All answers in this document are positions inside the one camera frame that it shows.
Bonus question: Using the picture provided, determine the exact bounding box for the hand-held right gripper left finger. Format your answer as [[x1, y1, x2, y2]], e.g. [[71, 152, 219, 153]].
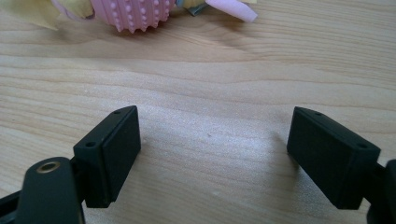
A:
[[73, 105, 142, 209]]

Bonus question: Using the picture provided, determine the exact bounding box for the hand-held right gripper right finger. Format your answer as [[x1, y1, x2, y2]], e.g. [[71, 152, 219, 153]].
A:
[[286, 105, 382, 210]]

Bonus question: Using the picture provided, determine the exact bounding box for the pink spiked ball toy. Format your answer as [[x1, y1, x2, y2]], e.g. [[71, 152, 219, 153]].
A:
[[89, 0, 177, 34]]

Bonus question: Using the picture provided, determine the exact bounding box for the yellow and blue soft toy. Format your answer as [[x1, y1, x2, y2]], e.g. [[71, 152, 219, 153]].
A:
[[0, 0, 208, 32]]

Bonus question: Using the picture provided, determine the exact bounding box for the pink stick toy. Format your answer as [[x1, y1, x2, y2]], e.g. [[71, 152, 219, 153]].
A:
[[205, 0, 259, 23]]

